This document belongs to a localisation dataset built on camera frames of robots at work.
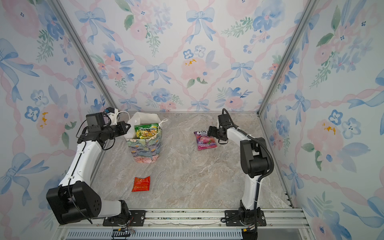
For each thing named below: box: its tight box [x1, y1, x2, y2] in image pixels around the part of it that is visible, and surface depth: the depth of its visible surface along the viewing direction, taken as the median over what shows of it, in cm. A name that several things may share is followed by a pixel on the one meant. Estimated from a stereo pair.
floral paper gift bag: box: [124, 112, 163, 164], surface depth 85 cm
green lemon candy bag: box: [134, 123, 160, 139], surface depth 85 cm
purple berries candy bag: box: [194, 130, 218, 151], surface depth 102 cm
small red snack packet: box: [131, 176, 151, 192], surface depth 85 cm
